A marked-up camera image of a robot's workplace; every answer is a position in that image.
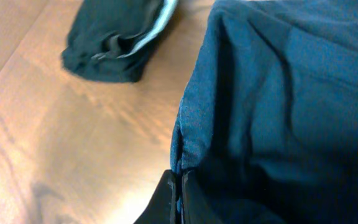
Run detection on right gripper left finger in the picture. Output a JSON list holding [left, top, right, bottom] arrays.
[[134, 170, 177, 224]]

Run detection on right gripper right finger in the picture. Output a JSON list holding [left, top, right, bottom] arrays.
[[181, 171, 223, 224]]

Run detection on navy blue shorts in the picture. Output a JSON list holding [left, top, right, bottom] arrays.
[[170, 0, 358, 223]]

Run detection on black folded shorts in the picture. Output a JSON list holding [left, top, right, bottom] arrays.
[[62, 0, 178, 83]]

